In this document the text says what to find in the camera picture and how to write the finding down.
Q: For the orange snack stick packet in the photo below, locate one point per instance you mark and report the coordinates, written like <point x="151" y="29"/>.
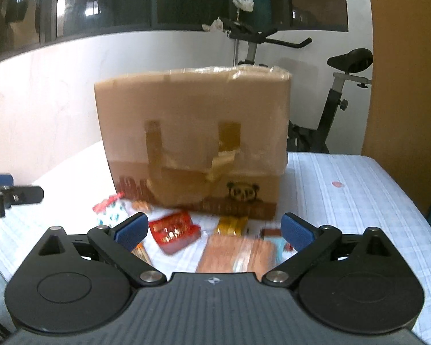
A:
<point x="142" y="253"/>

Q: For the wooden door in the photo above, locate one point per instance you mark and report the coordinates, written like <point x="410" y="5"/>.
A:
<point x="406" y="79"/>

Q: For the small orange snack packet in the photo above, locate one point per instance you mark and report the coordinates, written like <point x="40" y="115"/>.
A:
<point x="142" y="207"/>

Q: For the metal pole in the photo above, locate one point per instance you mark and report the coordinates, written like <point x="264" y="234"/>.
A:
<point x="235" y="52"/>

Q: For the black exercise bike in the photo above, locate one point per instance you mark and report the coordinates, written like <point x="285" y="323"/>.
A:
<point x="327" y="122"/>

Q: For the white red snack packet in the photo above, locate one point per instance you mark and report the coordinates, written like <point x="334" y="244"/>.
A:
<point x="109" y="210"/>

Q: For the white plastic bag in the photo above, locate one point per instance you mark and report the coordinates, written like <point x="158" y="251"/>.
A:
<point x="243" y="1"/>

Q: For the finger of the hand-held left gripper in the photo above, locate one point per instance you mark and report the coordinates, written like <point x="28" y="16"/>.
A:
<point x="21" y="194"/>

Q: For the brown cardboard box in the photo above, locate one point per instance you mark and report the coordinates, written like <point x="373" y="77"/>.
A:
<point x="194" y="194"/>

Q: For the checkered tablecloth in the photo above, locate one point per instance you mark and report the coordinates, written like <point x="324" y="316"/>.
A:
<point x="344" y="201"/>

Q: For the brown and teal snack packet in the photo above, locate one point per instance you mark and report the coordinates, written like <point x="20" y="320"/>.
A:
<point x="273" y="235"/>

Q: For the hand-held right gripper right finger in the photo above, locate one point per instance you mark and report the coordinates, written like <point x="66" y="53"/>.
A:
<point x="297" y="235"/>

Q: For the golden snack packet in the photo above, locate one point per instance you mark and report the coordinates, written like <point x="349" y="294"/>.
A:
<point x="233" y="225"/>

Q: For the dark framed window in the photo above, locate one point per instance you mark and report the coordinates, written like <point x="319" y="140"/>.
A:
<point x="201" y="0"/>

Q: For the crumpled white tissue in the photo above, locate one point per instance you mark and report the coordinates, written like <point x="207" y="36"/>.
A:
<point x="213" y="25"/>

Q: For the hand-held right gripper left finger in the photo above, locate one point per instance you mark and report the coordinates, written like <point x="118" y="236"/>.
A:
<point x="131" y="231"/>

